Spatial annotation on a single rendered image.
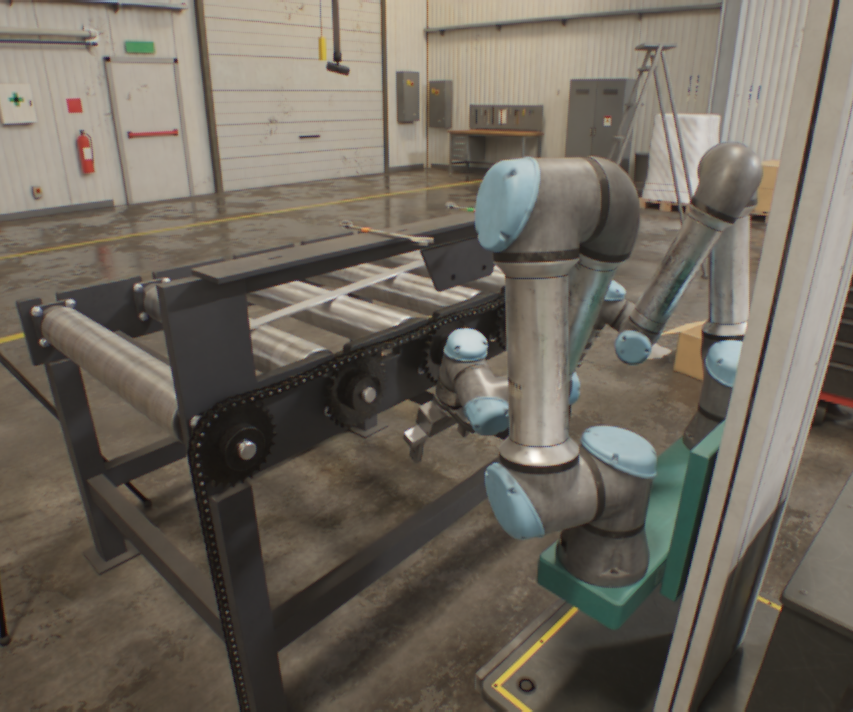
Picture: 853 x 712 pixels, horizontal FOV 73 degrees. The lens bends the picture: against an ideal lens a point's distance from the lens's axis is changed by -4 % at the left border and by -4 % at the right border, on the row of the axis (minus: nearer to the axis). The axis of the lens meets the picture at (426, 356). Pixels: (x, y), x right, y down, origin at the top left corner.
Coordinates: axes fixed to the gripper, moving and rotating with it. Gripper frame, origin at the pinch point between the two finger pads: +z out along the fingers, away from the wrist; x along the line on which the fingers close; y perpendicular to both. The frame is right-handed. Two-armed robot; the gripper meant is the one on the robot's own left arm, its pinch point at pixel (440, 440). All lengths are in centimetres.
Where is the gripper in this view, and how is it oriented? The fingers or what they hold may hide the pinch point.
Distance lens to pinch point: 131.8
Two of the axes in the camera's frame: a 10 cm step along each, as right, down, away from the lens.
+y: -5.9, -6.4, 4.9
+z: -1.4, 6.8, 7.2
